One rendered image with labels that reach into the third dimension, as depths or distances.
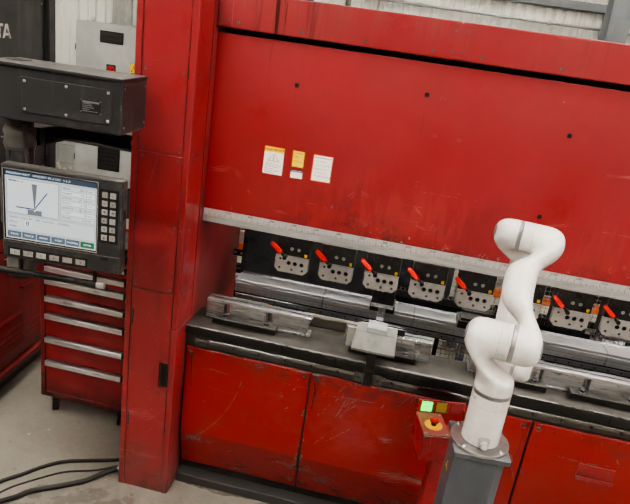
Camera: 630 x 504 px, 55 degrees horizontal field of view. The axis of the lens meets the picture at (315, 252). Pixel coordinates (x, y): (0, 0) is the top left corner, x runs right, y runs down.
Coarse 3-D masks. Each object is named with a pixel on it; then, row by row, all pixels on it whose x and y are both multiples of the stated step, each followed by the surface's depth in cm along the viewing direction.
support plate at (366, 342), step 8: (360, 328) 267; (392, 328) 271; (360, 336) 259; (368, 336) 260; (376, 336) 261; (384, 336) 262; (392, 336) 263; (352, 344) 251; (360, 344) 252; (368, 344) 253; (376, 344) 254; (384, 344) 255; (392, 344) 256; (368, 352) 248; (376, 352) 247; (384, 352) 248; (392, 352) 249
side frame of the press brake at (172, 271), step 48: (144, 0) 226; (192, 0) 222; (144, 48) 231; (192, 48) 227; (192, 96) 233; (144, 144) 242; (192, 144) 240; (144, 192) 249; (192, 192) 251; (144, 240) 255; (192, 240) 263; (144, 288) 262; (192, 288) 275; (144, 336) 269; (144, 384) 276; (144, 432) 285; (144, 480) 294
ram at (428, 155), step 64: (256, 64) 245; (320, 64) 241; (384, 64) 236; (256, 128) 253; (320, 128) 248; (384, 128) 244; (448, 128) 239; (512, 128) 235; (576, 128) 231; (256, 192) 262; (320, 192) 256; (384, 192) 251; (448, 192) 247; (512, 192) 242; (576, 192) 238; (576, 256) 245
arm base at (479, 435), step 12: (480, 396) 189; (468, 408) 195; (480, 408) 190; (492, 408) 188; (504, 408) 189; (468, 420) 194; (480, 420) 190; (492, 420) 189; (504, 420) 192; (456, 432) 200; (468, 432) 194; (480, 432) 191; (492, 432) 191; (456, 444) 194; (468, 444) 194; (480, 444) 192; (492, 444) 193; (504, 444) 197; (480, 456) 190; (492, 456) 190
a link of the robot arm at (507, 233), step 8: (496, 224) 206; (504, 224) 202; (512, 224) 202; (520, 224) 201; (496, 232) 204; (504, 232) 202; (512, 232) 201; (520, 232) 200; (496, 240) 205; (504, 240) 203; (512, 240) 201; (504, 248) 205; (512, 248) 204; (512, 256) 208; (520, 256) 209
